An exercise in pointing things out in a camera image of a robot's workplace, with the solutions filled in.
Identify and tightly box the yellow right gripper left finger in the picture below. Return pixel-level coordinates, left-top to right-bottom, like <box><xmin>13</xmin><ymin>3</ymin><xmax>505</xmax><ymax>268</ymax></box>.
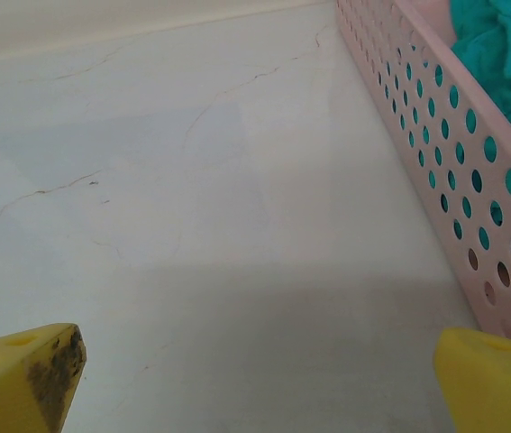
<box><xmin>0</xmin><ymin>322</ymin><xmax>88</xmax><ymax>433</ymax></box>

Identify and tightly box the pink perforated plastic basket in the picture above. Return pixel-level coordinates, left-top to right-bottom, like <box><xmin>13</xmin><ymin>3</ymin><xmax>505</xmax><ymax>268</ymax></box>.
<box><xmin>334</xmin><ymin>0</ymin><xmax>511</xmax><ymax>349</ymax></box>

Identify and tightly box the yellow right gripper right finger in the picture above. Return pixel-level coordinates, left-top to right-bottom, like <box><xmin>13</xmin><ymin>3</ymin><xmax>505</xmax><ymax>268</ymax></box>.
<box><xmin>432</xmin><ymin>327</ymin><xmax>511</xmax><ymax>433</ymax></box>

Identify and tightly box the teal t-shirt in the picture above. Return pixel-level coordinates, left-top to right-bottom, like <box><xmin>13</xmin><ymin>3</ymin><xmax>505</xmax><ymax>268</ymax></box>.
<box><xmin>380</xmin><ymin>0</ymin><xmax>511</xmax><ymax>268</ymax></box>

